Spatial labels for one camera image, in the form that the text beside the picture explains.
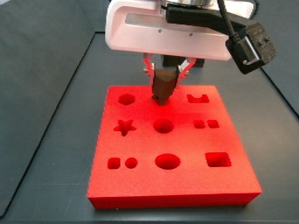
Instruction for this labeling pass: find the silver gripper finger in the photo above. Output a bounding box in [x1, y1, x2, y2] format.
[143, 52, 155, 84]
[177, 57, 197, 85]

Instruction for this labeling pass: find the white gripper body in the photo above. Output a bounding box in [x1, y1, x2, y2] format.
[105, 0, 256, 61]

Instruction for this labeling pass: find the brown three prong peg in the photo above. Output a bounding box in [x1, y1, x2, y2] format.
[153, 69, 178, 106]

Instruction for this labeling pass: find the dark grey curved block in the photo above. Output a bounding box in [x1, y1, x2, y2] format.
[162, 55, 206, 67]

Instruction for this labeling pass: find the red foam shape board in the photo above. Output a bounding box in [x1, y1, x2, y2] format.
[89, 86, 262, 209]

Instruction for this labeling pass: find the black camera cable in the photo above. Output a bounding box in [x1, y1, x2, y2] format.
[217, 0, 262, 45]

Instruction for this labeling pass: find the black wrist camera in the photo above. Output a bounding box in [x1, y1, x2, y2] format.
[226, 22, 277, 74]

